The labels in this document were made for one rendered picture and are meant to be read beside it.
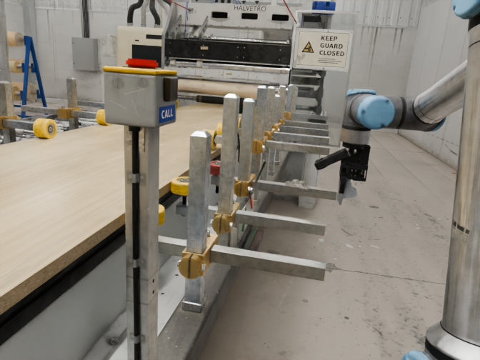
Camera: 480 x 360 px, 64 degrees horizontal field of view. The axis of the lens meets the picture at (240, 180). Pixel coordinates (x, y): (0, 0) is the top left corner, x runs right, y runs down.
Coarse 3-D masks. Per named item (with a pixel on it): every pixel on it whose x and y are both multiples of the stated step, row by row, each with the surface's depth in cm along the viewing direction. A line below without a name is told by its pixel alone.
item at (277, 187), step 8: (216, 176) 134; (216, 184) 135; (256, 184) 132; (264, 184) 131; (272, 184) 131; (280, 184) 130; (280, 192) 131; (288, 192) 130; (296, 192) 130; (304, 192) 129; (312, 192) 129; (320, 192) 128; (328, 192) 127; (336, 192) 127
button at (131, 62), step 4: (128, 60) 47; (132, 60) 47; (136, 60) 47; (140, 60) 47; (144, 60) 47; (148, 60) 47; (152, 60) 47; (128, 64) 48; (132, 64) 47; (136, 64) 47; (140, 64) 47; (144, 64) 47; (148, 64) 47; (152, 64) 47; (156, 64) 48; (152, 68) 48
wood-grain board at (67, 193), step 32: (96, 128) 190; (160, 128) 203; (192, 128) 211; (0, 160) 121; (32, 160) 123; (64, 160) 126; (96, 160) 129; (160, 160) 135; (0, 192) 93; (32, 192) 95; (64, 192) 96; (96, 192) 98; (160, 192) 105; (0, 224) 76; (32, 224) 77; (64, 224) 78; (96, 224) 79; (0, 256) 64; (32, 256) 64; (64, 256) 66; (0, 288) 55; (32, 288) 59
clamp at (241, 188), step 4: (252, 176) 134; (236, 180) 128; (252, 180) 133; (236, 184) 126; (240, 184) 126; (244, 184) 126; (248, 184) 127; (236, 188) 126; (240, 188) 126; (244, 188) 126; (248, 188) 127; (236, 192) 127; (240, 192) 127; (244, 192) 126
